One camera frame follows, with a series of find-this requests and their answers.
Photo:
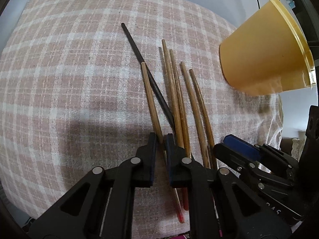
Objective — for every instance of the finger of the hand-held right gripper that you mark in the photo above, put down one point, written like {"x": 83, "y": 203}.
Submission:
{"x": 229, "y": 156}
{"x": 241, "y": 145}

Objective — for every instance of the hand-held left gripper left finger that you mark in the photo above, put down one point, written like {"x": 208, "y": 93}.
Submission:
{"x": 149, "y": 154}

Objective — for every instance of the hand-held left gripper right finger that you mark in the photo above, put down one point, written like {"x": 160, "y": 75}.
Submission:
{"x": 172, "y": 159}

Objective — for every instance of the brown red-tipped chopstick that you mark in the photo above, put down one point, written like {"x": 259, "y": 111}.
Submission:
{"x": 149, "y": 92}

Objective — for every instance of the bunch of wooden chopsticks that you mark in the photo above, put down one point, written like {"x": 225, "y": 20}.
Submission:
{"x": 172, "y": 92}

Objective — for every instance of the yellow plastic container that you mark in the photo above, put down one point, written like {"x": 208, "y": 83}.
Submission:
{"x": 261, "y": 54}

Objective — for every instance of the black chopstick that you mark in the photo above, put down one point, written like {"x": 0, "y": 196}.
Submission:
{"x": 136, "y": 49}

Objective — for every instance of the beige striped cloth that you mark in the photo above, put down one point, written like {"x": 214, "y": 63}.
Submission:
{"x": 274, "y": 127}

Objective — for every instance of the pink checked tablecloth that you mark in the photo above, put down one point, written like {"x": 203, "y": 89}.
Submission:
{"x": 62, "y": 79}

